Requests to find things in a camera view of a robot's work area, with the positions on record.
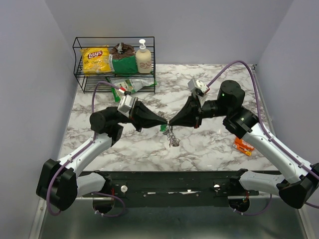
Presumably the purple cable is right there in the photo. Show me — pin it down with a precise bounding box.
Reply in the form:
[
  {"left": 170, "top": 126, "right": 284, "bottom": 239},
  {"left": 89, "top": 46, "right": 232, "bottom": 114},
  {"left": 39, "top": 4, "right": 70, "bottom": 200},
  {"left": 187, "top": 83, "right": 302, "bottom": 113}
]
[
  {"left": 205, "top": 60, "right": 319, "bottom": 216},
  {"left": 46, "top": 81, "right": 128, "bottom": 217}
]

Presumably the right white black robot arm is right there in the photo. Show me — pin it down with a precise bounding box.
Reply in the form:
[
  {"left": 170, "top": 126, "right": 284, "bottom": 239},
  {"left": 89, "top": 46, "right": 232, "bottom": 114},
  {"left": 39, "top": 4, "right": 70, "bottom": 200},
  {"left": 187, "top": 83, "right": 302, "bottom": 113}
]
[{"left": 169, "top": 80, "right": 319, "bottom": 209}]

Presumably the cream soap pump bottle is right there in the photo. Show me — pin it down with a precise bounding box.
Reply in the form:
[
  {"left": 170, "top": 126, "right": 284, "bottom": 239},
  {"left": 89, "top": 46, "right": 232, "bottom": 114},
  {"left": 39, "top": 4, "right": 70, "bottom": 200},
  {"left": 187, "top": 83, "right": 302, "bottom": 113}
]
[{"left": 136, "top": 39, "right": 152, "bottom": 74}]

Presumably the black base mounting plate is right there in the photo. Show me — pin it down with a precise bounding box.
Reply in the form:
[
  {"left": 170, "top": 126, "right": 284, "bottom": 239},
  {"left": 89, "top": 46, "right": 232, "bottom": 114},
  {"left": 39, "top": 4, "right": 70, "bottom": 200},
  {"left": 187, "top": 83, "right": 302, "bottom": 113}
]
[{"left": 78, "top": 170, "right": 279, "bottom": 211}]

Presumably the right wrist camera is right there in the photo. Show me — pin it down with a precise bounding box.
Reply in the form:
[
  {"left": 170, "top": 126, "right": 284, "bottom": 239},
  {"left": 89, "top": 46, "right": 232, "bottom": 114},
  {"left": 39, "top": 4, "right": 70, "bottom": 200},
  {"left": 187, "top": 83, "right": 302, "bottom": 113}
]
[{"left": 187, "top": 79, "right": 210, "bottom": 97}]

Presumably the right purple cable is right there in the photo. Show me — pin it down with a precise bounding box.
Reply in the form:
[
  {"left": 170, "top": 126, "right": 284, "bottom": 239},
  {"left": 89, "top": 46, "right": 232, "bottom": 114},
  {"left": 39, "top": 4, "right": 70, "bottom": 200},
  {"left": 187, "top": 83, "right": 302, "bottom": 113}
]
[{"left": 205, "top": 60, "right": 319, "bottom": 216}]

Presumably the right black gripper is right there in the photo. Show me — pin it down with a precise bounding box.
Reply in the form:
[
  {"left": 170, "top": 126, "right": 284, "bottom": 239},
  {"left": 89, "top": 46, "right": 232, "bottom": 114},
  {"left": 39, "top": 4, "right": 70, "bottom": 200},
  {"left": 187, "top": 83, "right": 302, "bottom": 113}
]
[{"left": 168, "top": 93, "right": 230, "bottom": 129}]

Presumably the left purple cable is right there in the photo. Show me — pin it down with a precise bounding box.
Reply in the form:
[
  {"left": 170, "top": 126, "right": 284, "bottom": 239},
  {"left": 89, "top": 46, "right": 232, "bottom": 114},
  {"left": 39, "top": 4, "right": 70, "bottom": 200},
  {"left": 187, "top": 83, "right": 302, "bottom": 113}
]
[{"left": 46, "top": 81, "right": 128, "bottom": 217}]

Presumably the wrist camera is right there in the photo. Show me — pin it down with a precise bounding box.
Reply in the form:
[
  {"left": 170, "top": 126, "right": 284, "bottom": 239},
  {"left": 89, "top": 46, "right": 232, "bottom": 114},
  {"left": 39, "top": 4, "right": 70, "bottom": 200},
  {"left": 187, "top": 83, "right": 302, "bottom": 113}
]
[
  {"left": 187, "top": 79, "right": 210, "bottom": 97},
  {"left": 117, "top": 95, "right": 136, "bottom": 117}
]

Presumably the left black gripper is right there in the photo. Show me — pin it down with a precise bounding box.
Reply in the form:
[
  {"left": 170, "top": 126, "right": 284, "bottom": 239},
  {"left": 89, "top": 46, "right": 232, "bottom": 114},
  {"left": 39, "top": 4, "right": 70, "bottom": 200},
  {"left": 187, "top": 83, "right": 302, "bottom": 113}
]
[{"left": 114, "top": 97, "right": 167, "bottom": 132}]

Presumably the green brown snack bag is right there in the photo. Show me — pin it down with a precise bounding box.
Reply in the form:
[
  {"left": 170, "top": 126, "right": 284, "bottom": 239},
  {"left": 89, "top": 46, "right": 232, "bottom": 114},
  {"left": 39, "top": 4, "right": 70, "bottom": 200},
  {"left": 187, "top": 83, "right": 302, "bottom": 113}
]
[{"left": 109, "top": 42, "right": 138, "bottom": 74}]

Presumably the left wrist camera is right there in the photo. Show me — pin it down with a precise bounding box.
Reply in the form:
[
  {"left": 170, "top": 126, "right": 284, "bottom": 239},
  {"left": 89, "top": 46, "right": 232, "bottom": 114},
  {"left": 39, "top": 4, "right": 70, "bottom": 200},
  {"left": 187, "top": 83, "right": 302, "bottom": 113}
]
[{"left": 117, "top": 95, "right": 136, "bottom": 117}]

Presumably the green white snack bag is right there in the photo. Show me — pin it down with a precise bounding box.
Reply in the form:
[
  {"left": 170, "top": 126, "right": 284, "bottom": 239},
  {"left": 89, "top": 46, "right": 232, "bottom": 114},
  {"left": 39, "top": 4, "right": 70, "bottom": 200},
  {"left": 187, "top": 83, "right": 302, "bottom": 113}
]
[{"left": 106, "top": 77, "right": 157, "bottom": 94}]

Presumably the black wire shelf rack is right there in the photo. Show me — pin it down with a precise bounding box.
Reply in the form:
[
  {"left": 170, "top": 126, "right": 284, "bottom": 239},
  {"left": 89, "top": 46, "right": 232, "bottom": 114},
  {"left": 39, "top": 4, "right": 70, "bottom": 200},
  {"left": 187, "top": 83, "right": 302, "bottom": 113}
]
[{"left": 72, "top": 36, "right": 157, "bottom": 93}]

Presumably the aluminium rail frame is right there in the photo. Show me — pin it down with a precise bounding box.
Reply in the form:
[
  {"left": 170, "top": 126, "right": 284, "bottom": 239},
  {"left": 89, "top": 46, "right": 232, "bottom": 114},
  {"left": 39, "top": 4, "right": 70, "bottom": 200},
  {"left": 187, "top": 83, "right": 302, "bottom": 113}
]
[{"left": 28, "top": 64, "right": 310, "bottom": 239}]

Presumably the yellow Lays chips bag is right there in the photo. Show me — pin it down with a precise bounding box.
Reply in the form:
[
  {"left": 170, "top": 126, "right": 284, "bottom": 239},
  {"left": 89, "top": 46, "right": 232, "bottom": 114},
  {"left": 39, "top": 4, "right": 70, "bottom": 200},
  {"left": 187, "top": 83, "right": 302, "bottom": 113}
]
[{"left": 80, "top": 45, "right": 112, "bottom": 75}]

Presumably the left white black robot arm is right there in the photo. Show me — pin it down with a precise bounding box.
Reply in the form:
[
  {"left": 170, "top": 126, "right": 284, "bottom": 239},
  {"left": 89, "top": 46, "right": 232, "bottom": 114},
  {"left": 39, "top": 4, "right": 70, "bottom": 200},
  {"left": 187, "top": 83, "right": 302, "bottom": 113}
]
[{"left": 36, "top": 96, "right": 167, "bottom": 216}]

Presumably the orange packet near arm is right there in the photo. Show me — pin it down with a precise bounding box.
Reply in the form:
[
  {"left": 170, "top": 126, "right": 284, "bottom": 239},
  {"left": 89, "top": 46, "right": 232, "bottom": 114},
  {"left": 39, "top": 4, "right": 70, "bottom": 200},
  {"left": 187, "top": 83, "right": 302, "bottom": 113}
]
[{"left": 234, "top": 137, "right": 255, "bottom": 156}]

